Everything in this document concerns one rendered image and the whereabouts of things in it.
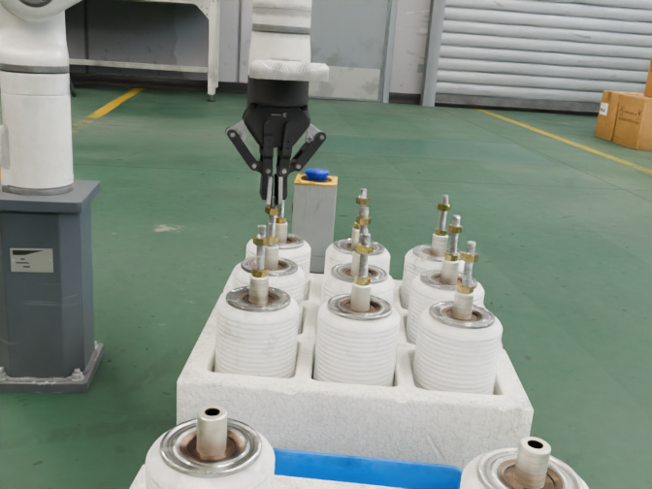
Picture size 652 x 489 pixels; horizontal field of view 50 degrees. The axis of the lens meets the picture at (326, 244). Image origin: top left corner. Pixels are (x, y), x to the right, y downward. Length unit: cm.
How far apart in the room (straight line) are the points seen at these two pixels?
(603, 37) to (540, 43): 54
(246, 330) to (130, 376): 44
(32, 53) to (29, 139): 12
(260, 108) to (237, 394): 34
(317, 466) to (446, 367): 18
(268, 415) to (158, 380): 41
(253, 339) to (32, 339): 45
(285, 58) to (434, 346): 37
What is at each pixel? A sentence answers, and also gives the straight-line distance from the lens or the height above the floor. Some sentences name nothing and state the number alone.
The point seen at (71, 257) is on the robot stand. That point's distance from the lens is 110.
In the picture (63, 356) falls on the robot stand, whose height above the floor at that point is 6.
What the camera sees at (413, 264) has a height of 24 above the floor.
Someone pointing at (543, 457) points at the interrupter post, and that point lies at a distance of 54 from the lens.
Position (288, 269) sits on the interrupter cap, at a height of 25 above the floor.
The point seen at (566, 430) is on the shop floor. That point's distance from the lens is 117.
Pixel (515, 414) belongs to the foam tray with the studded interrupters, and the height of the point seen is 17.
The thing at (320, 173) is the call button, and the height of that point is 33.
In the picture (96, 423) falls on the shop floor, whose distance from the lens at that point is 108.
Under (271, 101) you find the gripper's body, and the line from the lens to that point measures 85.
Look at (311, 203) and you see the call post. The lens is 117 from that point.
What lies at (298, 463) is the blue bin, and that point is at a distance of 80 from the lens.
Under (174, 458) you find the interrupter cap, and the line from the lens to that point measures 54.
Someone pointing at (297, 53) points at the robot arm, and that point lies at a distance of 85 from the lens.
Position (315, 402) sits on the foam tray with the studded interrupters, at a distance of 79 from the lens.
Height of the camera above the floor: 56
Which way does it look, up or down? 17 degrees down
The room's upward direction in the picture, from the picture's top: 4 degrees clockwise
